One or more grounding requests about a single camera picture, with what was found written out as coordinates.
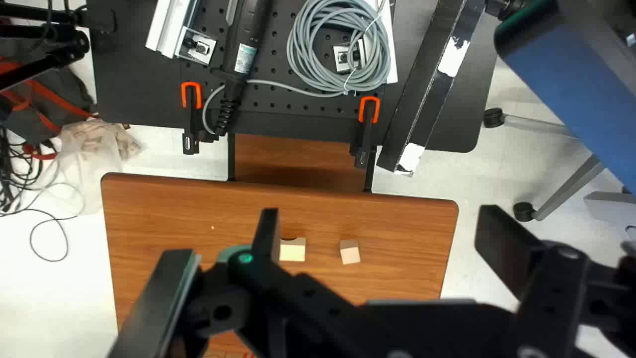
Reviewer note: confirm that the orange black bar clamp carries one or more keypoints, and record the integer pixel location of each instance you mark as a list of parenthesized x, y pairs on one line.
[(368, 116), (191, 106)]

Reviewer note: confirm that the black beam with white label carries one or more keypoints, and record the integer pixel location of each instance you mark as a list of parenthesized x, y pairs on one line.
[(429, 86)]

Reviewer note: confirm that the blue office chair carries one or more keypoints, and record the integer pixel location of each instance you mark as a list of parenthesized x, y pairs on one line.
[(577, 80)]

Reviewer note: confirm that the black tripod stand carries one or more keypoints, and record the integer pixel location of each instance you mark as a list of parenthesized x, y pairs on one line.
[(40, 47)]

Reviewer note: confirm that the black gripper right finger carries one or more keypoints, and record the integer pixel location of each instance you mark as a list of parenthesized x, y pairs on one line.
[(509, 245)]

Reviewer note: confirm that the wooden cube block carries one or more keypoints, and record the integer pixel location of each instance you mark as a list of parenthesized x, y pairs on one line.
[(350, 253)]

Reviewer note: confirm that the white device box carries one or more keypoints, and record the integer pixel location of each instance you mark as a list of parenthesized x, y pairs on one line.
[(179, 33)]

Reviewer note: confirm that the small white connector box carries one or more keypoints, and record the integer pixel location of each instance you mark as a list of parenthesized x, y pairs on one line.
[(346, 58)]

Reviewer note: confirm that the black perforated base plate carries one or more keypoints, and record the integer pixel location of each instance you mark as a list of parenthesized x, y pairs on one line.
[(151, 86)]

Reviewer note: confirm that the black and red backpack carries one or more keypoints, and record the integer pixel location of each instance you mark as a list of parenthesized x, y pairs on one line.
[(46, 100)]

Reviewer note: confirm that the black cylinder with teal label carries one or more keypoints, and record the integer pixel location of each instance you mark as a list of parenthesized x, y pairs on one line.
[(247, 37)]

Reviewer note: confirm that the black corrugated conduit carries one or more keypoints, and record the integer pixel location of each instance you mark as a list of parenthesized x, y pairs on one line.
[(231, 106)]

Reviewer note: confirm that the crumpled clear plastic bag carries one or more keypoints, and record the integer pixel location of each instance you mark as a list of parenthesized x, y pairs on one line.
[(92, 146)]

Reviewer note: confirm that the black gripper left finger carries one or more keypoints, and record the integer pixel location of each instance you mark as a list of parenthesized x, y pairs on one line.
[(264, 231)]

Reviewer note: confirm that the wooden arch block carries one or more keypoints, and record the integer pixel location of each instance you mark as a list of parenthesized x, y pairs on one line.
[(292, 251)]

